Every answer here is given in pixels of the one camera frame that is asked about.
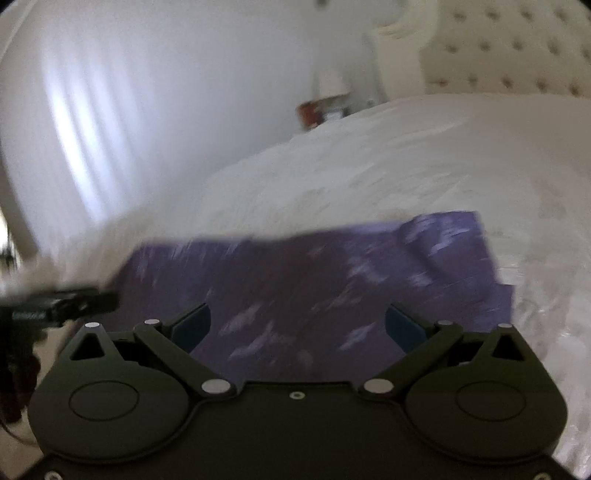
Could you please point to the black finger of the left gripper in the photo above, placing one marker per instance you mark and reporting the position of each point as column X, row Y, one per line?
column 82, row 303

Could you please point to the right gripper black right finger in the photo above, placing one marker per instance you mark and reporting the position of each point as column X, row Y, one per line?
column 480, row 394

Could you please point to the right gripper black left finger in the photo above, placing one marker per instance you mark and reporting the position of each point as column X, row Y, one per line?
column 118, row 394

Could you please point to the purple marble-pattern hooded jacket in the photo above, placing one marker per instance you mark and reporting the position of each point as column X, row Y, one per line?
column 312, row 307

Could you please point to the cream embroidered bedspread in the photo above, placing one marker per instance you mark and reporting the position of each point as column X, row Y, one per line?
column 521, row 162

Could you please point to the white bedside table lamp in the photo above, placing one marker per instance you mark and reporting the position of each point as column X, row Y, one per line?
column 332, row 94

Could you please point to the cream tufted headboard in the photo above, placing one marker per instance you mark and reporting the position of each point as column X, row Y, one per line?
column 501, row 47

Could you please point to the red picture frame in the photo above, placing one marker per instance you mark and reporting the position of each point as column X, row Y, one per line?
column 311, row 114

